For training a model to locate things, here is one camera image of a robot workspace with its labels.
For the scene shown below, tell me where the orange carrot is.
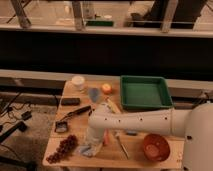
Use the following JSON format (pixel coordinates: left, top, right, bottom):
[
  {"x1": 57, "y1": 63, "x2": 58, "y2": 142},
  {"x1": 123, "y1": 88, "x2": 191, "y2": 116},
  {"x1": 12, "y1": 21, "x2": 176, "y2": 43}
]
[{"x1": 104, "y1": 130, "x2": 110, "y2": 146}]

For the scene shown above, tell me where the white cup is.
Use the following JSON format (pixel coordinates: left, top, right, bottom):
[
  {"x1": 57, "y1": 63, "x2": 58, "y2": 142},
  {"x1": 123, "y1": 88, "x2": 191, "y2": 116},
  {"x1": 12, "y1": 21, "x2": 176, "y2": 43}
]
[{"x1": 71, "y1": 75, "x2": 85, "y2": 91}]

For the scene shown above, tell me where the green plastic tray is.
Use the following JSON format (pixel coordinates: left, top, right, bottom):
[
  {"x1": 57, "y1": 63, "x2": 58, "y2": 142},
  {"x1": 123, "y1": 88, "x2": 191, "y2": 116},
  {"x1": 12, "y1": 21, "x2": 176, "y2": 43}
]
[{"x1": 120, "y1": 75, "x2": 173, "y2": 110}]

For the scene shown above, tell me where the black handled knife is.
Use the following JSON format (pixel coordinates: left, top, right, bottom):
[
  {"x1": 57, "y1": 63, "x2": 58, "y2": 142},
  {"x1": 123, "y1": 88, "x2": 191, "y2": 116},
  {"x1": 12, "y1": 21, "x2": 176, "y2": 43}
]
[{"x1": 60, "y1": 106, "x2": 91, "y2": 121}]

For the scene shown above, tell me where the bunch of red grapes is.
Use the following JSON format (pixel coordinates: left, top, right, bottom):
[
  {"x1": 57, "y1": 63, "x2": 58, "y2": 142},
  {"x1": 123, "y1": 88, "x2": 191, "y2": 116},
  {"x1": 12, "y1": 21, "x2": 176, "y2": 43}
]
[{"x1": 46, "y1": 135, "x2": 78, "y2": 164}]

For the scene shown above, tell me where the black rectangular block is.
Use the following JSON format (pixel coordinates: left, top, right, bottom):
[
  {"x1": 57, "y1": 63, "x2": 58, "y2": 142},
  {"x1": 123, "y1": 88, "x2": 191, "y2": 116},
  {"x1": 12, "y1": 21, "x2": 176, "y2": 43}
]
[{"x1": 61, "y1": 98, "x2": 80, "y2": 106}]

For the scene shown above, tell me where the light blue towel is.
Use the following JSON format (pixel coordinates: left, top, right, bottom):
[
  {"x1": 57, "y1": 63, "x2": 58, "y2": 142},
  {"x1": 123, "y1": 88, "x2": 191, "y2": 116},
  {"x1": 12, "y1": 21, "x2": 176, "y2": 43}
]
[{"x1": 78, "y1": 144, "x2": 102, "y2": 157}]

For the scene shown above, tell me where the orange fruit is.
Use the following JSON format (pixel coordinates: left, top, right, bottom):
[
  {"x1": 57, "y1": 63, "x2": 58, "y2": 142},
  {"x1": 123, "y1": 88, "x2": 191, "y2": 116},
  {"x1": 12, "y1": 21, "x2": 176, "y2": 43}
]
[{"x1": 101, "y1": 83, "x2": 112, "y2": 94}]

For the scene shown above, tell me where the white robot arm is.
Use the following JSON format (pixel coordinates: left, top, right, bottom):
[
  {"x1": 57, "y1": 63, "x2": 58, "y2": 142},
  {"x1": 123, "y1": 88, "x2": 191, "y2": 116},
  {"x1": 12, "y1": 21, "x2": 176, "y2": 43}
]
[{"x1": 85, "y1": 102, "x2": 213, "y2": 171}]

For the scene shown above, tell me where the small black square container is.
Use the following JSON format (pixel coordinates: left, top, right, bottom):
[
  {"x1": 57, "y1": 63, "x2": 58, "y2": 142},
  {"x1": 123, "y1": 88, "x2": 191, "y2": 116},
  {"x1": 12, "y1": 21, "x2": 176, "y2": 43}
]
[{"x1": 55, "y1": 121, "x2": 68, "y2": 133}]

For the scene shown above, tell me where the metal fork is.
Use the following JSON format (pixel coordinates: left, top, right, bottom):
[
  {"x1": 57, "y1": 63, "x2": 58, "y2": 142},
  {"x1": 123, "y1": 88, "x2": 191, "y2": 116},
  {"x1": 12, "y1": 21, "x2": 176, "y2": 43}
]
[{"x1": 114, "y1": 132, "x2": 130, "y2": 159}]

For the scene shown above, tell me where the red bowl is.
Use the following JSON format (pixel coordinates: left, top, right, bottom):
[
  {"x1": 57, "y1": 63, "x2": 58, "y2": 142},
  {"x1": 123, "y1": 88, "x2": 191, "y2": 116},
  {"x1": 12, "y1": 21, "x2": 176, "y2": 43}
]
[{"x1": 142, "y1": 134, "x2": 170, "y2": 162}]

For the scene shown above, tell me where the blue sponge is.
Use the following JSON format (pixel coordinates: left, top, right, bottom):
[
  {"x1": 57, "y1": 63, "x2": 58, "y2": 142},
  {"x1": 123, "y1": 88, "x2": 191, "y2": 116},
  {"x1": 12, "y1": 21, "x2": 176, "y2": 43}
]
[{"x1": 126, "y1": 131, "x2": 138, "y2": 136}]

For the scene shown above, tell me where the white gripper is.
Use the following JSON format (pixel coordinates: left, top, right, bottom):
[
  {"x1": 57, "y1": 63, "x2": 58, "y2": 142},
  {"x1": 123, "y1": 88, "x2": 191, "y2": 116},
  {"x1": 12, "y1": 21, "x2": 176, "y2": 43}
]
[{"x1": 85, "y1": 128, "x2": 105, "y2": 146}]

